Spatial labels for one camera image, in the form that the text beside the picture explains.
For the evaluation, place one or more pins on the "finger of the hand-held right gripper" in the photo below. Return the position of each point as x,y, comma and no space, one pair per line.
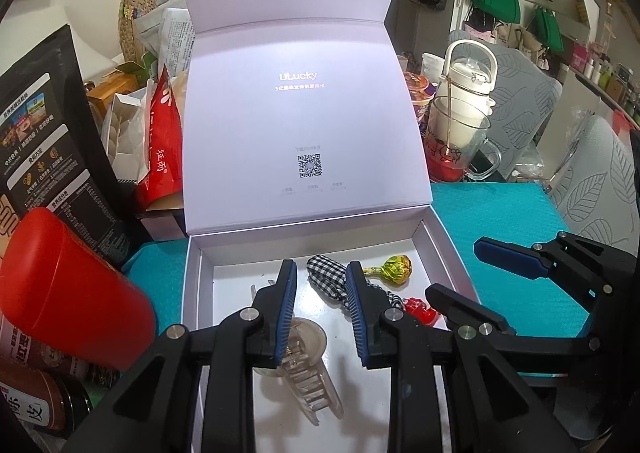
505,255
465,308

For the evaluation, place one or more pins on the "translucent hair claw clip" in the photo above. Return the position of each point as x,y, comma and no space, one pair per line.
312,383

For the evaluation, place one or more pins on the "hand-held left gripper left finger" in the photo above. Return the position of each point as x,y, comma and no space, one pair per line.
285,315

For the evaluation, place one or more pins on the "red canister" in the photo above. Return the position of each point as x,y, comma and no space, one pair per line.
70,288

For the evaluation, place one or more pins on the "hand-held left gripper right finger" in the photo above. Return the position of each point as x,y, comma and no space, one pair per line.
357,320

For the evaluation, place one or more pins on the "white tray carton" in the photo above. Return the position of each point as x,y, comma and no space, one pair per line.
122,133

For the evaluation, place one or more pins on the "pink plastic bag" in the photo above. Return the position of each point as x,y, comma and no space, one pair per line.
621,122

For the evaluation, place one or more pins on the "red and black hair clip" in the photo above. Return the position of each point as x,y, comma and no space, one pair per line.
421,310

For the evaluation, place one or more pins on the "row of cosmetic bottles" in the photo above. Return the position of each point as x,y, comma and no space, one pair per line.
605,78

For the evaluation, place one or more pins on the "purple instant noodle cup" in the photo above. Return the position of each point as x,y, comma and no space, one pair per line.
417,98

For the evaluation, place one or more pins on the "teal embossed mat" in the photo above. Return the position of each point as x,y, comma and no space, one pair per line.
500,213

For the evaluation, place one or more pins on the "brown spice jar white label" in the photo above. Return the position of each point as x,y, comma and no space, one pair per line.
35,400

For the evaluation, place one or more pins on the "glass mug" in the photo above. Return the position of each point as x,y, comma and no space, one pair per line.
457,143

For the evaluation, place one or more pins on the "black white checkered scrunchie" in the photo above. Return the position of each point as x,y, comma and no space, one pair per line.
325,273

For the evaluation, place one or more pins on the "red snack bag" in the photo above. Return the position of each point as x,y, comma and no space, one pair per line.
162,143

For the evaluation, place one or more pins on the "white teapot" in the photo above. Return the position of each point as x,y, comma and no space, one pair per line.
470,73

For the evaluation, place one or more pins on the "white paper packets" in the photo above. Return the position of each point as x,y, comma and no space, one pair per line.
165,38

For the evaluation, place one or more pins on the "black printed pouch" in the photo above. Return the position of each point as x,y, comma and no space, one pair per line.
50,133

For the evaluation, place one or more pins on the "white gift box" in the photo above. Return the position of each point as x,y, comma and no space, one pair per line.
305,108

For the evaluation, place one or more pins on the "yellow green lollipop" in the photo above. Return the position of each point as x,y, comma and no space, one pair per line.
397,269

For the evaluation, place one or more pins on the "round woven placemat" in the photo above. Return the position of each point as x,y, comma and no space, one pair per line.
135,13

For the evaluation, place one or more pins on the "grey leaf pattern chair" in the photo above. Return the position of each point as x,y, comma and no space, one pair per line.
525,98
595,183

